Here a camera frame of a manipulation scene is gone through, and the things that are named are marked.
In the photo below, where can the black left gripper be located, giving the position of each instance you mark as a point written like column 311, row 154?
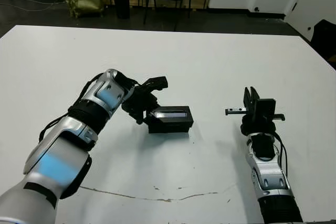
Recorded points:
column 139, row 103

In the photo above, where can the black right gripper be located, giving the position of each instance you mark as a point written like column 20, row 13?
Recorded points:
column 257, row 125

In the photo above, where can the black box lid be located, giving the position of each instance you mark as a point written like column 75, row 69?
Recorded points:
column 173, row 116

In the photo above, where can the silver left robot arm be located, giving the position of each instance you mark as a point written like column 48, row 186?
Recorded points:
column 60, row 150

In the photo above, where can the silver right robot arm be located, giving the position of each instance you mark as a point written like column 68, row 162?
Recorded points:
column 273, row 176

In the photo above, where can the black armchair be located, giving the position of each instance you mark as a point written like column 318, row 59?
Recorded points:
column 324, row 40

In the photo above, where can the black waste bin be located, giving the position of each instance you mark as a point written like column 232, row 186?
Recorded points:
column 121, row 6

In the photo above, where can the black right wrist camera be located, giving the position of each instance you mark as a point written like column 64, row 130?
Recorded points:
column 267, row 110

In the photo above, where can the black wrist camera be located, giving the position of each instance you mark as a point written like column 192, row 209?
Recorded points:
column 267, row 110
column 157, row 82

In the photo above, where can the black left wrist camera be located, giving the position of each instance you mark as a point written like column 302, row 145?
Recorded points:
column 157, row 82

